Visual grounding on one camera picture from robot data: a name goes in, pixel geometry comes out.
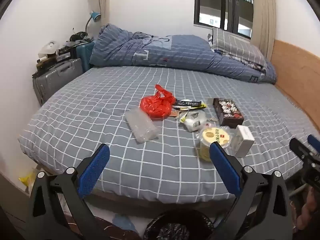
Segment blue desk lamp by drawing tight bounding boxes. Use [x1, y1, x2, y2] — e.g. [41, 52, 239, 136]
[85, 10, 102, 34]

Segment grey checked pillow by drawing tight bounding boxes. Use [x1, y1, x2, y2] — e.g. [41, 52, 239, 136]
[207, 27, 268, 67]

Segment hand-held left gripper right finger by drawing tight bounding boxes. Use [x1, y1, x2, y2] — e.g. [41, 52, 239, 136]
[209, 141, 294, 240]

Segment dark printed box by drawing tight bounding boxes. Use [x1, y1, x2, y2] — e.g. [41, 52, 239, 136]
[212, 97, 245, 128]

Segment red plastic bag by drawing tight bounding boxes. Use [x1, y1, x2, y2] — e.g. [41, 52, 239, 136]
[139, 84, 176, 118]

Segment teal suitcase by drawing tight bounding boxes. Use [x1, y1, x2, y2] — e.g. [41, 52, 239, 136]
[75, 41, 95, 73]

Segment white plastic item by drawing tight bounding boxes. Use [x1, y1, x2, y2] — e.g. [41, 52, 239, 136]
[37, 41, 59, 55]

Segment white drawstring pouch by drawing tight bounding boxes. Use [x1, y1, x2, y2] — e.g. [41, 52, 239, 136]
[184, 110, 218, 133]

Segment round container yellow lid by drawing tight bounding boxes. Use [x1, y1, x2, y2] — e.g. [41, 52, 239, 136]
[199, 126, 234, 163]

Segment blue striped duvet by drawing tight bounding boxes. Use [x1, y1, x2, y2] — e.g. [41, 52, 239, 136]
[89, 24, 277, 85]

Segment wooden headboard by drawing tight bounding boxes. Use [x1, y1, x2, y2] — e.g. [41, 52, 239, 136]
[270, 39, 320, 135]

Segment black tangled cables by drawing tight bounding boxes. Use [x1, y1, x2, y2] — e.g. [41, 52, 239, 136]
[69, 31, 88, 42]

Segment clear bubble wrap bundle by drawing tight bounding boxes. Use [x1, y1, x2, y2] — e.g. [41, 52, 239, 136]
[124, 106, 160, 144]

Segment dark framed window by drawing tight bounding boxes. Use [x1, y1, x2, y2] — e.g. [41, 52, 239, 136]
[194, 0, 254, 39]

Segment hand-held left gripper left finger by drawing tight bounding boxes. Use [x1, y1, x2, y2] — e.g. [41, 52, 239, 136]
[25, 144, 118, 240]

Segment person's right hand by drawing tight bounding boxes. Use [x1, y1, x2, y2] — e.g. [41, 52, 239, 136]
[296, 187, 320, 230]

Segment beige curtain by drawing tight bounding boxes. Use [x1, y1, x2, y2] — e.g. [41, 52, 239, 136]
[96, 0, 112, 27]
[250, 0, 277, 59]

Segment yellow plastic bag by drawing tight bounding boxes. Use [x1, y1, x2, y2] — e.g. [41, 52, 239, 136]
[18, 167, 38, 188]

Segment trash bin black liner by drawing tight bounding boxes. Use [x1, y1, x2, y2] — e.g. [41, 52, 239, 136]
[143, 209, 215, 240]

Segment blue cloth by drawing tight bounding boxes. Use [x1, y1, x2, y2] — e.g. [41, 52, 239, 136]
[111, 214, 137, 235]

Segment black snack wrapper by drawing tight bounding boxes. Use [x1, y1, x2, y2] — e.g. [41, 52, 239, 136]
[175, 99, 207, 109]

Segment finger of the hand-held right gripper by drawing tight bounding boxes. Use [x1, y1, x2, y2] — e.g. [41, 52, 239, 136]
[289, 137, 313, 161]
[307, 134, 320, 159]

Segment small white box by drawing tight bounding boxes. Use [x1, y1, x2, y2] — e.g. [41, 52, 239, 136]
[230, 124, 255, 158]

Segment bed with grey checked sheet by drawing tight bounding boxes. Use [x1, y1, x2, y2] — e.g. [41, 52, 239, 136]
[17, 66, 320, 204]

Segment grey suitcase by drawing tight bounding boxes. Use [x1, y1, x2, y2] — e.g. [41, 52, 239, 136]
[32, 58, 84, 107]

